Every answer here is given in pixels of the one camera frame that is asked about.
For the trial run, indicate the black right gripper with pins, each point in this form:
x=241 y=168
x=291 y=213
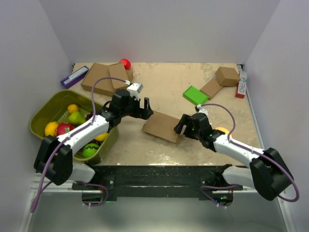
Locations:
x=185 y=120

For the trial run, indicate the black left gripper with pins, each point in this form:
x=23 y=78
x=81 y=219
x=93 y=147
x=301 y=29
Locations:
x=143 y=113

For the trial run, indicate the brown cardboard box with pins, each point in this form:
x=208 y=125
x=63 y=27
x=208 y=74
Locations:
x=162 y=126

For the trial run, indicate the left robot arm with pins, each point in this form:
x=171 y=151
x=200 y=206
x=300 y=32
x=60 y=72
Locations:
x=55 y=156

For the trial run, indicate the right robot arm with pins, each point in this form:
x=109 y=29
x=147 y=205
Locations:
x=265 y=170

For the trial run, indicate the green paper box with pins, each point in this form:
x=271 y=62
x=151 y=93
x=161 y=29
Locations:
x=195 y=96

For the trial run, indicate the flat small brown box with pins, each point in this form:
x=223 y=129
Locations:
x=211 y=88

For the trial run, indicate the large flat brown box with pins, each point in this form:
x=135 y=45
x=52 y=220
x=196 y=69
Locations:
x=104 y=87

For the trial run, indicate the medium brown box on top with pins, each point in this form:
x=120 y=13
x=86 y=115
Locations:
x=118 y=71

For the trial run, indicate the small brown cube box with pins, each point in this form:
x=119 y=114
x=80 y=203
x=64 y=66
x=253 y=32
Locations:
x=227 y=77

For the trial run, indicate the red white toothpaste box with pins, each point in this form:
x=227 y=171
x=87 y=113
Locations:
x=242 y=85

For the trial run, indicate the purple toothpaste box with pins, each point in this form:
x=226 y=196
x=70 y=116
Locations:
x=74 y=77

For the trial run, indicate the orange round disc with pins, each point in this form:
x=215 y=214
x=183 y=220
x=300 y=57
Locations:
x=222 y=129

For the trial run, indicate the red apple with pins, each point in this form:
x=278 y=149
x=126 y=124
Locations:
x=126 y=63

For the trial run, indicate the yellow mango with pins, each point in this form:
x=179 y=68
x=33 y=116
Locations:
x=102 y=137

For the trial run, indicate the purple grapes bunch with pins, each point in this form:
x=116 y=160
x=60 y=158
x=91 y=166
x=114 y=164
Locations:
x=88 y=117

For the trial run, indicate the green striped ball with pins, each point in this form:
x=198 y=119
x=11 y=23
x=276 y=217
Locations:
x=89 y=150

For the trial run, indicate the green pear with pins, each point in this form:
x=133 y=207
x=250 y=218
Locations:
x=76 y=118

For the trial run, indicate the small orange fruit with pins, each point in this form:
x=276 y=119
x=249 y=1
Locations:
x=72 y=108

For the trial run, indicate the red dragon fruit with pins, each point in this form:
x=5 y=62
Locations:
x=64 y=128

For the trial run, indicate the olive green plastic bin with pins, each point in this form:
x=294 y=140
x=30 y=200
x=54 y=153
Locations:
x=55 y=109

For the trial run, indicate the yellow lemon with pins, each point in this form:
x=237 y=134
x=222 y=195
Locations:
x=50 y=129

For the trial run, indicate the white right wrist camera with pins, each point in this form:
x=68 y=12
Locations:
x=200 y=109

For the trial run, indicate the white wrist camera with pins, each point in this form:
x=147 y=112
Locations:
x=134 y=89
x=200 y=109

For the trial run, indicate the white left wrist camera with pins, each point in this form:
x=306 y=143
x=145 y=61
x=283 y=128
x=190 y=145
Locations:
x=134 y=89

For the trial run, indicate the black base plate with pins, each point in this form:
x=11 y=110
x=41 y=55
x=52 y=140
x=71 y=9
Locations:
x=156 y=181

